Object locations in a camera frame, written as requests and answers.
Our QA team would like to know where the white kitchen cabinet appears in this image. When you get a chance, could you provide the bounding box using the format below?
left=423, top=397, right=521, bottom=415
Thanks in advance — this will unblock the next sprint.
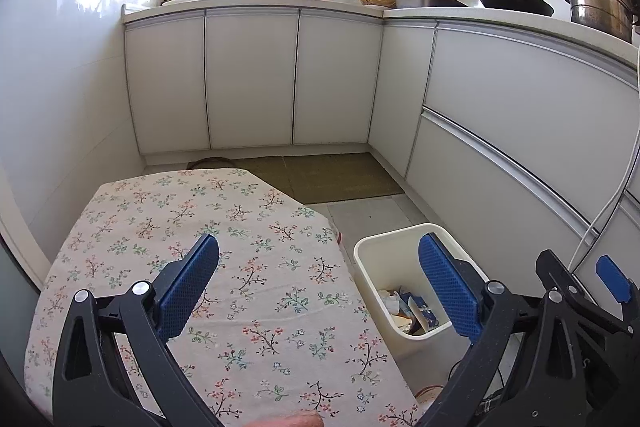
left=122, top=4, right=385, bottom=155

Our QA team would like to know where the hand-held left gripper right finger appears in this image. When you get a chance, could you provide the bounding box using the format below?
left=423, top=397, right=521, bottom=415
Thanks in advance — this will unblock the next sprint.
left=419, top=233, right=590, bottom=427

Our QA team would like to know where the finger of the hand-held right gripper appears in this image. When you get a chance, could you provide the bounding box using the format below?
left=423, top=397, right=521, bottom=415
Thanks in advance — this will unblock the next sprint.
left=596, top=255, right=639, bottom=304
left=535, top=249, right=640, bottom=413

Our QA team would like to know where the floral tablecloth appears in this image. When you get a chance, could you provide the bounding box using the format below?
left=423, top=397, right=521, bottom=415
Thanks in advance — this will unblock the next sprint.
left=24, top=168, right=421, bottom=427

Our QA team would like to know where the white plastic bin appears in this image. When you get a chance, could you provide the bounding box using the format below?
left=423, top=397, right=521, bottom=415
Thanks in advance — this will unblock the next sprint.
left=353, top=223, right=491, bottom=350

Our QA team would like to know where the white drawer cabinet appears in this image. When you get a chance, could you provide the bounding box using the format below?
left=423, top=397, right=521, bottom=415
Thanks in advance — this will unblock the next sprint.
left=367, top=19, right=640, bottom=288

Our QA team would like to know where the blue biscuit box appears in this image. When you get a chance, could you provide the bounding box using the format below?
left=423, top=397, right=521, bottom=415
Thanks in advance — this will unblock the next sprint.
left=407, top=294, right=440, bottom=333

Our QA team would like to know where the steel steamer pot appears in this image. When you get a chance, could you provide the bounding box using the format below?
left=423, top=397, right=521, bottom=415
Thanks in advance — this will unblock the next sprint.
left=559, top=0, right=638, bottom=42

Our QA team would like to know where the crushed leaf-print paper cup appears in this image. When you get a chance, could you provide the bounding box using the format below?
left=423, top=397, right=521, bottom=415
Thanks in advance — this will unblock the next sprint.
left=377, top=289, right=416, bottom=332

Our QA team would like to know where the person's left hand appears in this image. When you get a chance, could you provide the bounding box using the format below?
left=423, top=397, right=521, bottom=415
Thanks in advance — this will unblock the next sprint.
left=250, top=411, right=323, bottom=427

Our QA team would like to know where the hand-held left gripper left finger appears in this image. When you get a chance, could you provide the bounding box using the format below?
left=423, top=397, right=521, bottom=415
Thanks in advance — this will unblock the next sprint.
left=52, top=233, right=221, bottom=427

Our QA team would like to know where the white kitchen countertop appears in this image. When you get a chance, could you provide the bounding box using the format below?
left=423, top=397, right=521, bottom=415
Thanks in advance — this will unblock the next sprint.
left=121, top=0, right=640, bottom=68

